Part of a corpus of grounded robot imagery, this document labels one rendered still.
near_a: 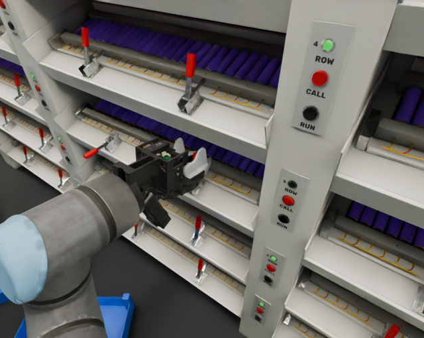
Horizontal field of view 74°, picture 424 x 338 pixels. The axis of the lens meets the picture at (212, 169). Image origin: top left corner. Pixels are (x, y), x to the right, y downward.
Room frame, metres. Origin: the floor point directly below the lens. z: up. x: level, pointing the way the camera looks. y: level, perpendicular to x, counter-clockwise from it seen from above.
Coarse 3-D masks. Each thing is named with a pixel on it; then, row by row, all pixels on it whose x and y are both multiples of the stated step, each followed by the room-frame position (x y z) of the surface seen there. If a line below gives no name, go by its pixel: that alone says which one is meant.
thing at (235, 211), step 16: (80, 96) 0.73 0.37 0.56; (64, 112) 0.69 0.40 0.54; (80, 112) 0.70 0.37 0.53; (64, 128) 0.67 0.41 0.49; (80, 128) 0.67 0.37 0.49; (96, 128) 0.66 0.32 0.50; (112, 128) 0.65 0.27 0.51; (96, 144) 0.61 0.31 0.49; (128, 144) 0.59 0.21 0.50; (112, 160) 0.58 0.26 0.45; (128, 160) 0.54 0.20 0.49; (208, 176) 0.46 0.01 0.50; (224, 176) 0.45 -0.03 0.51; (208, 192) 0.42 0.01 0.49; (224, 192) 0.41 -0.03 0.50; (240, 192) 0.41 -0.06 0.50; (256, 192) 0.40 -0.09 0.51; (208, 208) 0.39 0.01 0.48; (224, 208) 0.38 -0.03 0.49; (240, 208) 0.38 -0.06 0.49; (256, 208) 0.37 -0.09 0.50; (240, 224) 0.34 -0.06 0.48
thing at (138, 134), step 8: (88, 112) 0.70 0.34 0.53; (96, 112) 0.69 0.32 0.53; (96, 120) 0.68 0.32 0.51; (104, 120) 0.65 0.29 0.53; (112, 120) 0.65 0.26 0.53; (120, 128) 0.62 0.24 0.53; (128, 128) 0.61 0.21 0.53; (136, 128) 0.60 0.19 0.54; (136, 136) 0.59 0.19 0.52; (144, 136) 0.57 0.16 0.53; (152, 136) 0.57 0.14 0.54; (136, 144) 0.57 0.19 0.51; (216, 168) 0.45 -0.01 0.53; (224, 168) 0.45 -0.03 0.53; (232, 168) 0.45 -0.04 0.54; (232, 176) 0.43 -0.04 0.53; (240, 176) 0.42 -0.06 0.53; (248, 176) 0.42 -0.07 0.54; (248, 184) 0.41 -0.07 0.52; (256, 184) 0.40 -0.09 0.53; (248, 192) 0.40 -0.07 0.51
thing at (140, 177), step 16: (144, 144) 0.38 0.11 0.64; (160, 144) 0.39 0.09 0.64; (144, 160) 0.34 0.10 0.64; (160, 160) 0.34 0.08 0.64; (176, 160) 0.36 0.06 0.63; (128, 176) 0.29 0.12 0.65; (144, 176) 0.31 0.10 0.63; (160, 176) 0.34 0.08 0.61; (176, 176) 0.36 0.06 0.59; (144, 192) 0.31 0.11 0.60; (160, 192) 0.33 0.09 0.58
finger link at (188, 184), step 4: (200, 172) 0.39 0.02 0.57; (204, 172) 0.40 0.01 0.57; (184, 176) 0.38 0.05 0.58; (196, 176) 0.38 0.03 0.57; (200, 176) 0.39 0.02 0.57; (184, 180) 0.36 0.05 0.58; (188, 180) 0.37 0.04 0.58; (192, 180) 0.37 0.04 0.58; (196, 180) 0.37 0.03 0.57; (200, 180) 0.38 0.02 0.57; (184, 184) 0.35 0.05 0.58; (188, 184) 0.35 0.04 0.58; (192, 184) 0.36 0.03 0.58; (196, 184) 0.37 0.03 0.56; (180, 188) 0.35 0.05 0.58; (184, 188) 0.35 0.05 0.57; (188, 188) 0.35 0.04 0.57; (192, 188) 0.36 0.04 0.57; (176, 192) 0.35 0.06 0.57; (180, 192) 0.34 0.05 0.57; (184, 192) 0.35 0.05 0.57
